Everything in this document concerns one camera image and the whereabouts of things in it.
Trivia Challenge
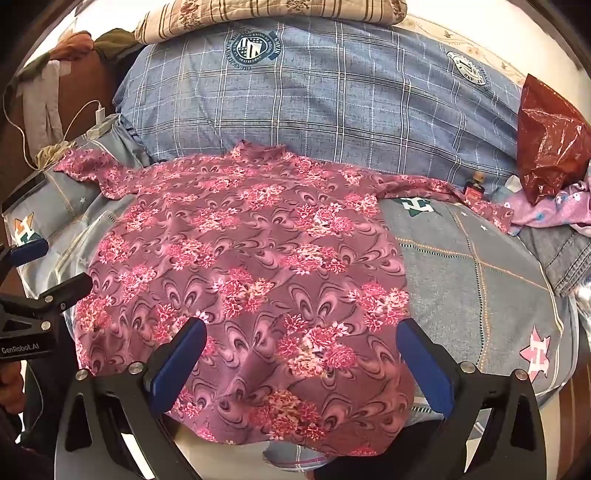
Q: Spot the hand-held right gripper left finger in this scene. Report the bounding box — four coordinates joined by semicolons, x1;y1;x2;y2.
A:
54;318;208;480

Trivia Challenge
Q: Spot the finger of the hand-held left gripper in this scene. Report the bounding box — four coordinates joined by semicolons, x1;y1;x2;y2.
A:
0;239;49;283
0;272;94;331

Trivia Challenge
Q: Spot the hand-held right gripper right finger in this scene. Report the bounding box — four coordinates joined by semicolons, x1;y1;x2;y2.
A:
396;318;549;480

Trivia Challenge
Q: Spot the pink floral garment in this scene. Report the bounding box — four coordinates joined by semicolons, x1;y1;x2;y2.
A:
55;141;515;457

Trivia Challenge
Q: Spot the person's left hand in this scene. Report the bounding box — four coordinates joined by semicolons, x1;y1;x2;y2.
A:
0;364;25;412

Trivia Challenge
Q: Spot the grey zip hoodie with stars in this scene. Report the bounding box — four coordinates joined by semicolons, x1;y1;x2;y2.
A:
0;115;579;472

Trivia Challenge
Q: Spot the white cloth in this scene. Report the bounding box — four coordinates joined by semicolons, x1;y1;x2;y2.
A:
21;61;66;149

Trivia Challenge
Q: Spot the brown headboard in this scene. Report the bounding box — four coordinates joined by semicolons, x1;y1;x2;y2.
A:
18;32;126;154

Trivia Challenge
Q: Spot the blue denim garment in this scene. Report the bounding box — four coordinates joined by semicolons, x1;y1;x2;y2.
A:
519;225;591;297

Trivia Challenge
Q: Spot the purple printed cloth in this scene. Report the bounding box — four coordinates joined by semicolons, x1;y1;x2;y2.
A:
503;174;591;239

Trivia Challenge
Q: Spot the orange brown cloth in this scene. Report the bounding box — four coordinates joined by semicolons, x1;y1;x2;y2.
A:
50;30;96;64

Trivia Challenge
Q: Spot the dark green cloth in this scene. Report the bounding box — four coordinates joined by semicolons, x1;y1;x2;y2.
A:
92;28;140;62

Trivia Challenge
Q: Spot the red plastic bag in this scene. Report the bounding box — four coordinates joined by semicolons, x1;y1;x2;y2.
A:
517;74;590;206

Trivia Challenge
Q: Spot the blue plaid quilt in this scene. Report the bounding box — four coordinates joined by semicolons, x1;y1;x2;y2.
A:
113;21;527;190

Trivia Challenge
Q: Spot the beige floral striped blanket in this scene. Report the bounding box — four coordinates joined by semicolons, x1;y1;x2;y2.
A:
134;0;409;45

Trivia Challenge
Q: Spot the cream floral cloth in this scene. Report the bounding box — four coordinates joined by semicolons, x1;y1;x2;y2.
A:
402;13;528;85

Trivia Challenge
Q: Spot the white charger with cable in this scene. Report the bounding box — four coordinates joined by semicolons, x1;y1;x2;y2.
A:
4;83;107;169

